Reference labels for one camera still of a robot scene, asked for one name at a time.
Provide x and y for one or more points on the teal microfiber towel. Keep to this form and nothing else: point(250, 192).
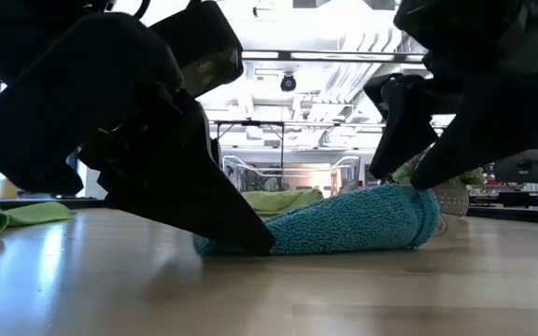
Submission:
point(353, 219)

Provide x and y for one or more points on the yellow container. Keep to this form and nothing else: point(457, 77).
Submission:
point(9, 190)

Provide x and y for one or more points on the artificial plant in grey pot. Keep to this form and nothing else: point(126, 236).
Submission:
point(453, 200)

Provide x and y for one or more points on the clear plastic basket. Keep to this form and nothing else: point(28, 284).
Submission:
point(250, 175)

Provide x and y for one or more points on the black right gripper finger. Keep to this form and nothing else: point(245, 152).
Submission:
point(404, 121)
point(493, 135)

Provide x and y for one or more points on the linear ceiling light fixture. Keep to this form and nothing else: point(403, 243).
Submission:
point(320, 55)

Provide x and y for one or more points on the black ceiling dome camera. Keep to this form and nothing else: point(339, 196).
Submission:
point(288, 83)

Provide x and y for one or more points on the black computer monitor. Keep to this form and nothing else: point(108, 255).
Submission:
point(526, 170)

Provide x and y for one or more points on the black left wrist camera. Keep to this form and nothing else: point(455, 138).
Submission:
point(203, 51)

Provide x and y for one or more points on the black aluminium table frame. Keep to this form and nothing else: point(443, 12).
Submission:
point(521, 214)

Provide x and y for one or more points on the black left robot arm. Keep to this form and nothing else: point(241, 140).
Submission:
point(7, 37)

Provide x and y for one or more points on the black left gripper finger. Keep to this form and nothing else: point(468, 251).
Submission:
point(180, 186)

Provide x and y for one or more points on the black metal rig frame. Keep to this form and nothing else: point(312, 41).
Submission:
point(250, 123)

